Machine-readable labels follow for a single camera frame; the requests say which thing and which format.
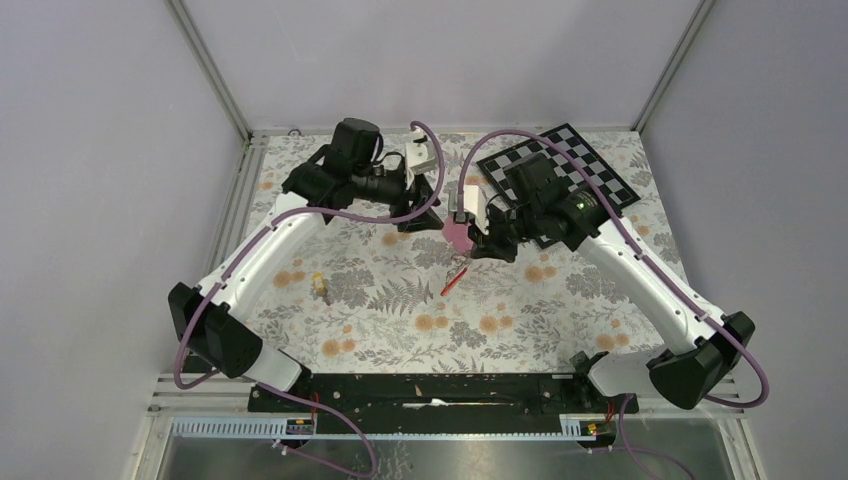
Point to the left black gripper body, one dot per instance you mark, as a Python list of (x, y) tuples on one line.
[(408, 209)]

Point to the red tag key bunch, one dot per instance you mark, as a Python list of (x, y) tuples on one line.
[(458, 268)]

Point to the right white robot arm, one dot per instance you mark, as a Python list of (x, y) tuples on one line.
[(701, 343)]

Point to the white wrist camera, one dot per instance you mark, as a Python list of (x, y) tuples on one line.
[(420, 154), (471, 209)]

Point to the floral table mat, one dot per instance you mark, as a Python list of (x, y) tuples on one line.
[(386, 313)]

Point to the black white checkerboard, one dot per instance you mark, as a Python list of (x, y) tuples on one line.
[(615, 188)]

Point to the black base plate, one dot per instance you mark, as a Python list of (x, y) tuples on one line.
[(433, 404)]

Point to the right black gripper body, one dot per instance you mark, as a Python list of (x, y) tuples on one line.
[(505, 231)]

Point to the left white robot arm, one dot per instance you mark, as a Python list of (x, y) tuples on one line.
[(342, 179)]

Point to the pink transparent box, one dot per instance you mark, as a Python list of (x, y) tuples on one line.
[(457, 236)]

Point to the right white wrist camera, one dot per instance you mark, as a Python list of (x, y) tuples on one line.
[(471, 209)]

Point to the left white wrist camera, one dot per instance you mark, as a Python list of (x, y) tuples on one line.
[(420, 154)]

